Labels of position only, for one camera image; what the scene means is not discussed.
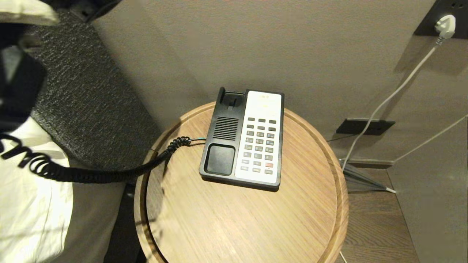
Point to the grey fabric headboard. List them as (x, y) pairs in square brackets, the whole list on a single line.
[(91, 91)]

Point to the white pillow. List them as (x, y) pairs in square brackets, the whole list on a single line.
[(22, 11)]

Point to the white bed sheet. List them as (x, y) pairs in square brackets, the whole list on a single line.
[(29, 204)]

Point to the black and white desk phone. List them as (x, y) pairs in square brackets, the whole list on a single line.
[(259, 149)]

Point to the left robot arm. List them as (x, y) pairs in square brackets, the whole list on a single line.
[(22, 102)]

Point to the white power plug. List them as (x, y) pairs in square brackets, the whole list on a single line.
[(446, 25)]

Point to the black wall socket plate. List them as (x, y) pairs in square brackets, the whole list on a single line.
[(426, 25)]

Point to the round wooden side table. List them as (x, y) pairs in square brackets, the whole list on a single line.
[(241, 223)]

